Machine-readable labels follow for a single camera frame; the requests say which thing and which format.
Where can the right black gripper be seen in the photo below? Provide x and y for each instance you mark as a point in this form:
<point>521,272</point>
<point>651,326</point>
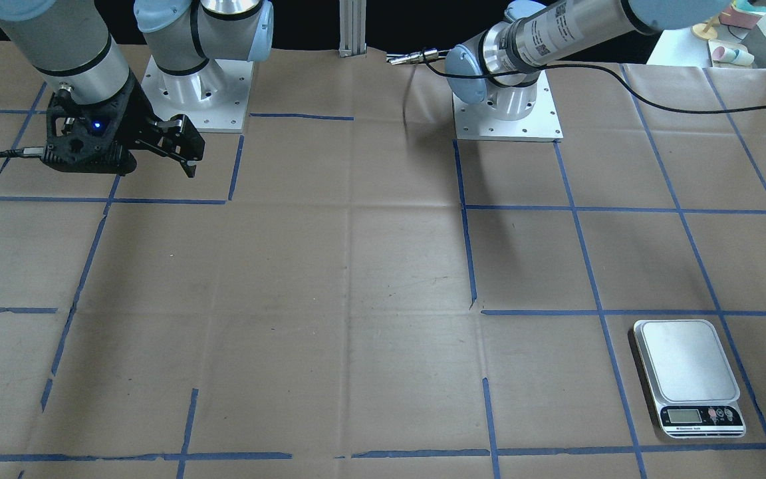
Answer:
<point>133,114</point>

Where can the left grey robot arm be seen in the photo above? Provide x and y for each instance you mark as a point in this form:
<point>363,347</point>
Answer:
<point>499,68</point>

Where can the brown paper table cover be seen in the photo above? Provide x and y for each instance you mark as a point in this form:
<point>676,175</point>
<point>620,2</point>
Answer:
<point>346,289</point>

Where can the silver digital kitchen scale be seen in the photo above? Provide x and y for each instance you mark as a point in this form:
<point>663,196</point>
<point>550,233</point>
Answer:
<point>692,386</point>

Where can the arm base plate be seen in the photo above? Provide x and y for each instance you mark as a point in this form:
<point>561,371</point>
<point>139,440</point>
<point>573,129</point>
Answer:
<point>526,114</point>
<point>215,98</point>

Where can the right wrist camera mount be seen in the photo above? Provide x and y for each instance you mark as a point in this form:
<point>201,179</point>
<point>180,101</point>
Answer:
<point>84,138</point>

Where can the aluminium profile post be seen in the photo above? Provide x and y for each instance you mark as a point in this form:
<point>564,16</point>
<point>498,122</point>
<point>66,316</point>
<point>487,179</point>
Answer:
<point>353,15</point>

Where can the metal cable connector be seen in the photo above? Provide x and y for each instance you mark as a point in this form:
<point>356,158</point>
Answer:
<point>415,58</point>

